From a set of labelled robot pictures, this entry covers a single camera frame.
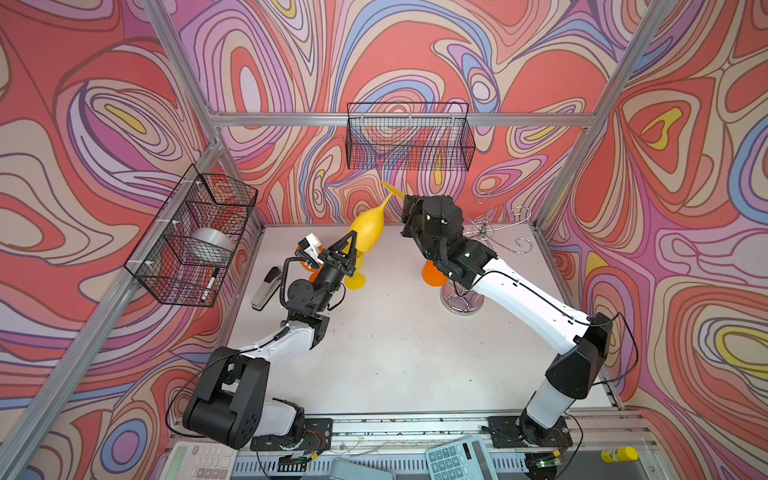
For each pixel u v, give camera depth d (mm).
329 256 665
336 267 693
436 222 509
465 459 689
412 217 628
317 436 725
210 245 697
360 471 657
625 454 637
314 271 703
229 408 420
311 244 704
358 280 1023
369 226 707
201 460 682
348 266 681
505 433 731
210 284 724
